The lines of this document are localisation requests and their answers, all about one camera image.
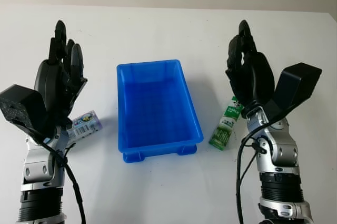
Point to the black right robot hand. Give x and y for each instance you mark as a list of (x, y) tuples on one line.
[(256, 79)]

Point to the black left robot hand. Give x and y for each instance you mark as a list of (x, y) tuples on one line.
[(50, 81)]

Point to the purple white cylindrical packet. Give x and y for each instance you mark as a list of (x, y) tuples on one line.
[(85, 125)]

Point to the green gum carton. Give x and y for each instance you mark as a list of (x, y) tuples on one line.
[(225, 126)]

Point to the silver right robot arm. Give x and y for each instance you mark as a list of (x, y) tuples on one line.
[(281, 160)]

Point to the blue plastic tray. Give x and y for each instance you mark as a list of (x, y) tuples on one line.
[(155, 108)]

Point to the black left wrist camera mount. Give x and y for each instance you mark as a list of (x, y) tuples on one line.
[(23, 105)]

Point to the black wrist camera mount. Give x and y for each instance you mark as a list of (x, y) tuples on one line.
[(297, 84), (23, 105)]

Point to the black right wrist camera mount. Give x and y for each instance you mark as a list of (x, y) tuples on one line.
[(297, 84)]

